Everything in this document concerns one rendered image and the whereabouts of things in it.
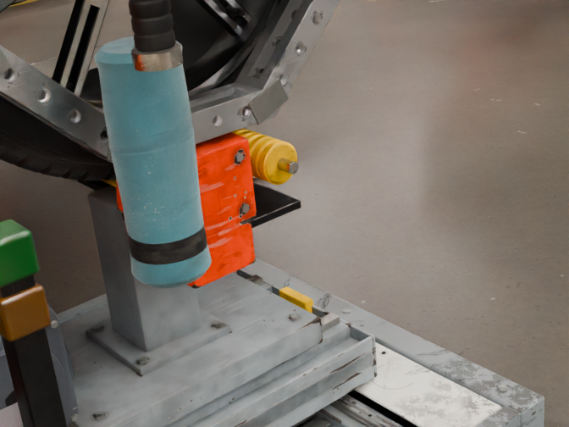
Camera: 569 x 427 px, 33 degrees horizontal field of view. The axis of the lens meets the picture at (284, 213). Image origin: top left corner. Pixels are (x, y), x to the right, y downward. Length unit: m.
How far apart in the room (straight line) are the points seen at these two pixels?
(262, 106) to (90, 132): 0.24
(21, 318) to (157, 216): 0.25
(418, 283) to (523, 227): 0.35
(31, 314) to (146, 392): 0.55
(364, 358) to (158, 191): 0.62
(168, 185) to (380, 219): 1.35
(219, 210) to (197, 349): 0.29
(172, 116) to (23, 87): 0.16
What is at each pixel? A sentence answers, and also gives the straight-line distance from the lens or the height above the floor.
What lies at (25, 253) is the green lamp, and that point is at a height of 0.64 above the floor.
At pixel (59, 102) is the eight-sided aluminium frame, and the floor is 0.68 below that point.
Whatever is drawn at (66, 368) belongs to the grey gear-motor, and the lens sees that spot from 1.25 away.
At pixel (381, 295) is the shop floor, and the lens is 1.97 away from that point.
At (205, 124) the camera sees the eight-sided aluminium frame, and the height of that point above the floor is 0.60.
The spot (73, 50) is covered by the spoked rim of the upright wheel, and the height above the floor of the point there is 0.70.
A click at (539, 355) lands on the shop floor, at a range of 1.78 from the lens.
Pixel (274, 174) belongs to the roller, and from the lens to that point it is 1.26.
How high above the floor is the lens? 0.96
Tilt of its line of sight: 24 degrees down
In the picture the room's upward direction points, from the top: 6 degrees counter-clockwise
